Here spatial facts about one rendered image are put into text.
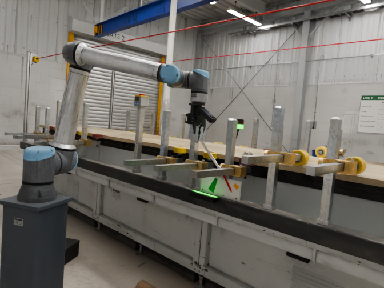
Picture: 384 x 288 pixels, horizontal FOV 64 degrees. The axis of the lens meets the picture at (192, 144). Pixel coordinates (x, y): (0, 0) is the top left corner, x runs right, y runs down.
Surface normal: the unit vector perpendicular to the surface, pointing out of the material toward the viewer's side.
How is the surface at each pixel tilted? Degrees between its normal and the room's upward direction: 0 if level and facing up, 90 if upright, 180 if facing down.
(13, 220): 90
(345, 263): 90
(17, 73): 90
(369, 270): 90
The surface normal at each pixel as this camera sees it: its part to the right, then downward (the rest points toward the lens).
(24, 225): -0.29, 0.04
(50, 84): 0.68, 0.11
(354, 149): -0.73, -0.01
